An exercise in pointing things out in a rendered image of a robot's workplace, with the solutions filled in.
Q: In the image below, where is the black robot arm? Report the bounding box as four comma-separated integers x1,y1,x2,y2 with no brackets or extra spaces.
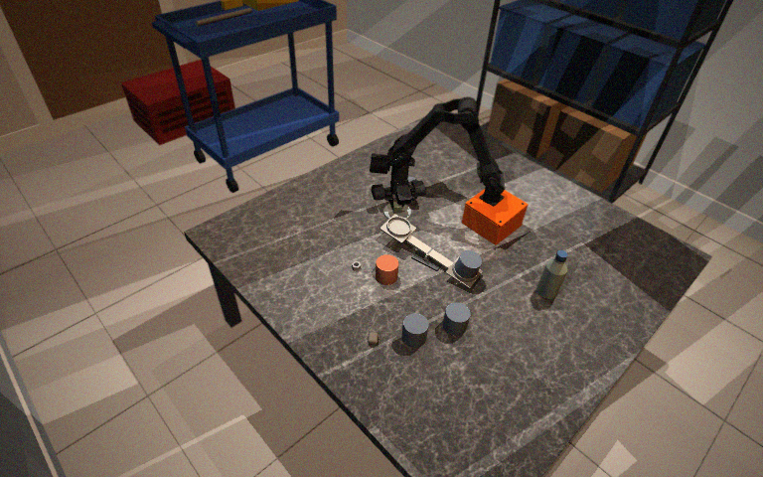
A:
370,96,505,207

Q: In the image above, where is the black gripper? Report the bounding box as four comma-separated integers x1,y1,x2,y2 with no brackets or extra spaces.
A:
372,174,426,209

